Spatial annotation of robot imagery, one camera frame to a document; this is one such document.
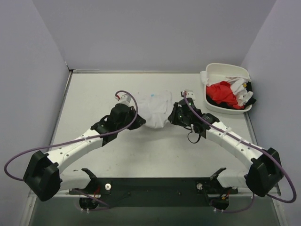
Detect white plastic laundry basket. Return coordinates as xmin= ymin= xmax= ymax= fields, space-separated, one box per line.
xmin=200 ymin=63 xmax=252 ymax=115

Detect black t shirt in basket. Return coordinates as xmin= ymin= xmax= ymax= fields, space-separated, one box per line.
xmin=206 ymin=82 xmax=257 ymax=109

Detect red t shirt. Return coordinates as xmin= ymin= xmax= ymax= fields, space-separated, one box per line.
xmin=206 ymin=81 xmax=244 ymax=110

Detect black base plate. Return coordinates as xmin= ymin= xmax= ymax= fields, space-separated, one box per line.
xmin=69 ymin=178 xmax=238 ymax=209

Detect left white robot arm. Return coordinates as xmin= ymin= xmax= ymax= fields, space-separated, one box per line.
xmin=23 ymin=104 xmax=146 ymax=202

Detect white t shirt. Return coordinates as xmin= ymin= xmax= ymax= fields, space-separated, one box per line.
xmin=135 ymin=90 xmax=173 ymax=129

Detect white clothes in basket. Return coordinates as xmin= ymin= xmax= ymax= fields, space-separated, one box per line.
xmin=200 ymin=71 xmax=256 ymax=110

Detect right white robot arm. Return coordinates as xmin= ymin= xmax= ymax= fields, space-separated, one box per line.
xmin=168 ymin=98 xmax=284 ymax=197

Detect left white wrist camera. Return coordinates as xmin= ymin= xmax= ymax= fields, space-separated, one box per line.
xmin=115 ymin=94 xmax=132 ymax=106

